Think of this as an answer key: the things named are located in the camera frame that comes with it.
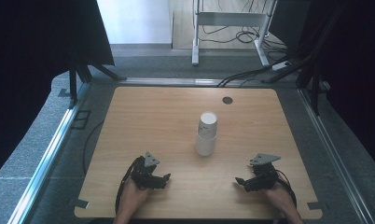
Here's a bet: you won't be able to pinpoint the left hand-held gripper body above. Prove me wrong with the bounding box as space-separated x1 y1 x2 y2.
131 151 161 190

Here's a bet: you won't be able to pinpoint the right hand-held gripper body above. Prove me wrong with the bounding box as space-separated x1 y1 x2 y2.
249 152 282 190

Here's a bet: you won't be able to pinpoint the white paper cup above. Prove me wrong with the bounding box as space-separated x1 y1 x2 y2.
194 132 217 158
197 111 218 140

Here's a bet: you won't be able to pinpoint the person's left hand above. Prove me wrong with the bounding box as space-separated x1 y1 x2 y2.
118 176 153 216

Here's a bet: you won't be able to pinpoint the person's right hand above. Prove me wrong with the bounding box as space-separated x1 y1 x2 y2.
262 181 298 217

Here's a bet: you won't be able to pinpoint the black metal stand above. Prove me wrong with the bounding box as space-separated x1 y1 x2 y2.
262 0 349 117

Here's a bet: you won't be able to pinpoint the white power strip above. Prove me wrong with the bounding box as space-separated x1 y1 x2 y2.
271 60 292 72

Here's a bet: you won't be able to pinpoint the black stand legs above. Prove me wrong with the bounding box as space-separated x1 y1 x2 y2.
68 60 128 109

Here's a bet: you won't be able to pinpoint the black curtain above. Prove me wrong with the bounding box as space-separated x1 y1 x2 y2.
0 0 116 185
269 0 375 175

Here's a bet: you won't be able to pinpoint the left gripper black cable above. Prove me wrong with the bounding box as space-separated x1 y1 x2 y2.
115 156 145 217

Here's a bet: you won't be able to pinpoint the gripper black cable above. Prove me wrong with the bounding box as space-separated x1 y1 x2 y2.
115 156 145 217
273 169 299 210

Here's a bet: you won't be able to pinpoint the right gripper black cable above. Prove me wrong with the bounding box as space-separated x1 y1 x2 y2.
273 169 299 210

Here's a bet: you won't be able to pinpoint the thin black cable loop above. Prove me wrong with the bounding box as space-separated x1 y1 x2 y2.
81 119 105 177

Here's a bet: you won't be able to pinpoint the aluminium floor rail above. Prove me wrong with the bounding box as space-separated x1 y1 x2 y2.
118 77 225 88
7 82 90 224
297 88 375 224

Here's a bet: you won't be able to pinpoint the thick black floor cables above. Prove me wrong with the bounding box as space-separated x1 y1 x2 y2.
216 55 290 88

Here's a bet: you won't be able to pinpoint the thin black floor cables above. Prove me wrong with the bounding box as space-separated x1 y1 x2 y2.
197 0 290 61

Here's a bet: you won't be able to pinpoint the white metal desk frame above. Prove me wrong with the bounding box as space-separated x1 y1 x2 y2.
191 0 279 67

